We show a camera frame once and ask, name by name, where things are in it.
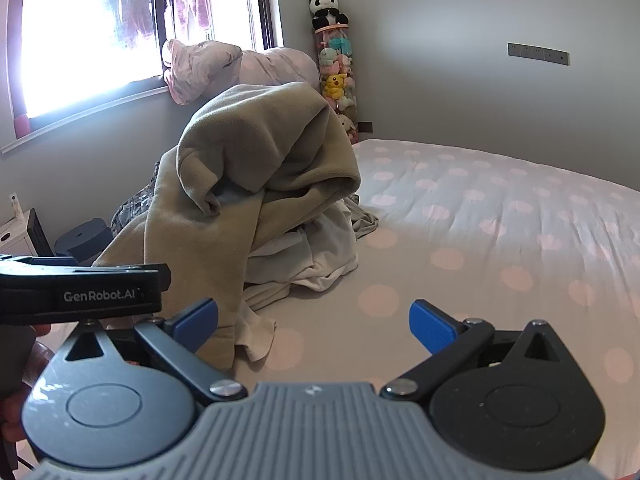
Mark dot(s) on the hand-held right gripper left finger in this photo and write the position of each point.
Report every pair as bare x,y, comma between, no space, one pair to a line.
197,321

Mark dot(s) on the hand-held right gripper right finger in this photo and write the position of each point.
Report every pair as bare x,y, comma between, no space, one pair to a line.
432,332

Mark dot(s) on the beige fleece hoodie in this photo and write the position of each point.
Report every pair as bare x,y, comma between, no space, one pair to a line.
260,150

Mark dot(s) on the person's left hand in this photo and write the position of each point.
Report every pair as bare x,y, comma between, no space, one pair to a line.
12,415

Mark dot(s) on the dark blue round stool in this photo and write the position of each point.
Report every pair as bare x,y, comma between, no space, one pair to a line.
82,240

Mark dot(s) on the dark patterned garment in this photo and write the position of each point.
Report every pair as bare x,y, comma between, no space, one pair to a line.
130,210

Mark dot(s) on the white cabinet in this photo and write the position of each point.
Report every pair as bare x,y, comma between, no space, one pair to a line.
12,236

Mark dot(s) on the small white device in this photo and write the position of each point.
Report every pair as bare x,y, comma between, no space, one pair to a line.
15,207

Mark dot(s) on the bed with pink dotted sheet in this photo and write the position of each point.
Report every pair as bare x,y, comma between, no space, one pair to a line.
500,235

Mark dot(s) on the cream white garment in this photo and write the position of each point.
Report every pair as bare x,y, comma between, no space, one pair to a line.
310,260

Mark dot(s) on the grey cloth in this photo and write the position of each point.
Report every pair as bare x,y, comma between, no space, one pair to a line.
362,220

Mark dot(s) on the pink white quilt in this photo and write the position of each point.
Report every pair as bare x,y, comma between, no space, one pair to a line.
210,65

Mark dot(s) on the window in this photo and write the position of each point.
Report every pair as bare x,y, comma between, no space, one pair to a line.
75,35

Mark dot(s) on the clear tube of plush toys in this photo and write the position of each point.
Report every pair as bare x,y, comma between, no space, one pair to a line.
336,85

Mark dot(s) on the panda plush toy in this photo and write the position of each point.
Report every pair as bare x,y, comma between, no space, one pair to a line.
325,10

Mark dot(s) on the black wall outlet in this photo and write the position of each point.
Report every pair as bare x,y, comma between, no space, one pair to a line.
366,127

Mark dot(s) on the grey wall switch panel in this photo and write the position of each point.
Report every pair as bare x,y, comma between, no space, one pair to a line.
537,53

